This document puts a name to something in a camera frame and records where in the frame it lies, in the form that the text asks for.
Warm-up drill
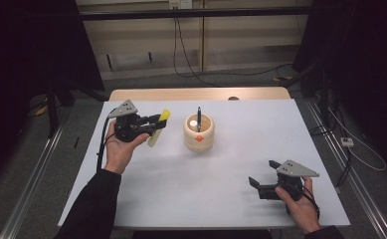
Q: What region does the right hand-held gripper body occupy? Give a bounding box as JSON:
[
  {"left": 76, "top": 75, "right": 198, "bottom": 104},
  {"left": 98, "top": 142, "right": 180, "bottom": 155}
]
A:
[{"left": 257, "top": 159, "right": 320, "bottom": 213}]

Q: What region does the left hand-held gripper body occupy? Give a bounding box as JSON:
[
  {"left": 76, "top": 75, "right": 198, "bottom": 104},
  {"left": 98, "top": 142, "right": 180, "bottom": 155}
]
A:
[{"left": 108, "top": 99, "right": 149, "bottom": 143}]

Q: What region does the yellow highlighter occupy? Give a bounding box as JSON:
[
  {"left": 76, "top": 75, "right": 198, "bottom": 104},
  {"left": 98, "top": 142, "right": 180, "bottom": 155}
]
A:
[{"left": 146, "top": 109, "right": 172, "bottom": 148}]

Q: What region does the cream ribbed pen holder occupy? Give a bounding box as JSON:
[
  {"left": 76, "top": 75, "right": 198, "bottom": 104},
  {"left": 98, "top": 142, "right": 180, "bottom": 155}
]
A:
[{"left": 183, "top": 113, "right": 216, "bottom": 153}]

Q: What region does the person's left hand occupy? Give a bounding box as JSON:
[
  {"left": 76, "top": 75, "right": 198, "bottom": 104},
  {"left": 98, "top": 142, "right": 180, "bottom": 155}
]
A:
[{"left": 102, "top": 119, "right": 150, "bottom": 175}]

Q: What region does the person's right hand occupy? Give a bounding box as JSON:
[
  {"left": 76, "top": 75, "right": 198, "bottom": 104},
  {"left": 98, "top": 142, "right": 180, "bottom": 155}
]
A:
[{"left": 275, "top": 176, "right": 320, "bottom": 235}]

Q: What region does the black metal stand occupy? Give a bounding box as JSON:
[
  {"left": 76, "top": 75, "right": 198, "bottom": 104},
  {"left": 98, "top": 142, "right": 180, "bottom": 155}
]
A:
[
  {"left": 291, "top": 61, "right": 334, "bottom": 128},
  {"left": 45, "top": 78, "right": 109, "bottom": 138}
]

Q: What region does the black horizontal bar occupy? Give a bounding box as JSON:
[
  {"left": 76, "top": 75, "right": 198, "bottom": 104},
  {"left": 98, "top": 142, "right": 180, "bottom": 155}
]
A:
[{"left": 80, "top": 5, "right": 313, "bottom": 22}]

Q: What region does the black curtain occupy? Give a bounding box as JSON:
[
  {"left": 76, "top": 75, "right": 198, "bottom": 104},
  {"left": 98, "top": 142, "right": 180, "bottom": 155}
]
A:
[
  {"left": 0, "top": 0, "right": 104, "bottom": 190},
  {"left": 293, "top": 0, "right": 387, "bottom": 180}
]

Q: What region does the right hand-held gripper black cable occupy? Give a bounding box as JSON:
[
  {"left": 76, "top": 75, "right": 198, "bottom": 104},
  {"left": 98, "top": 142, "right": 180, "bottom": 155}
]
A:
[{"left": 298, "top": 186, "right": 321, "bottom": 220}]

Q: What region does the hand-held gripper black cable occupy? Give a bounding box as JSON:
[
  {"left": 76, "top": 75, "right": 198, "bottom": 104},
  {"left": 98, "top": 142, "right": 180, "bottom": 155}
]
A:
[
  {"left": 298, "top": 186, "right": 321, "bottom": 220},
  {"left": 96, "top": 108, "right": 119, "bottom": 172}
]

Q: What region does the left hand-held gripper black cable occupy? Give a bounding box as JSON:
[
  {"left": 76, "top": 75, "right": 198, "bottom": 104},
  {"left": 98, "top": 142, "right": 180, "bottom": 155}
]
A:
[{"left": 96, "top": 108, "right": 119, "bottom": 172}]

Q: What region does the black floor cable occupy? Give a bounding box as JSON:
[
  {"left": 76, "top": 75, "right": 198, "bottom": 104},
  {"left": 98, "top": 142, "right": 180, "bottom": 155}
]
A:
[{"left": 334, "top": 147, "right": 353, "bottom": 188}]

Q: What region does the metal floor rail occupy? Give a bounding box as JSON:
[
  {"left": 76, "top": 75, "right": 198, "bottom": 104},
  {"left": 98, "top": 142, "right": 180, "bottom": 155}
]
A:
[
  {"left": 304, "top": 99, "right": 387, "bottom": 239},
  {"left": 0, "top": 122, "right": 66, "bottom": 239}
]

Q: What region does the black wall cable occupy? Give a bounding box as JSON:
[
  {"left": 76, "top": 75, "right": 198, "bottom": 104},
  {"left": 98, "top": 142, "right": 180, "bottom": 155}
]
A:
[
  {"left": 175, "top": 16, "right": 222, "bottom": 88},
  {"left": 172, "top": 16, "right": 293, "bottom": 80}
]

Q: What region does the white floor cable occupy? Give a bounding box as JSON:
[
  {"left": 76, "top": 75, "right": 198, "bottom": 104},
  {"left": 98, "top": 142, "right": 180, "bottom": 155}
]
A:
[{"left": 328, "top": 108, "right": 387, "bottom": 172}]

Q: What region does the white wall socket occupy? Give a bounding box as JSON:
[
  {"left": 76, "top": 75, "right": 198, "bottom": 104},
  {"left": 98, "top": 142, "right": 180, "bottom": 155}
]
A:
[{"left": 168, "top": 0, "right": 194, "bottom": 10}]

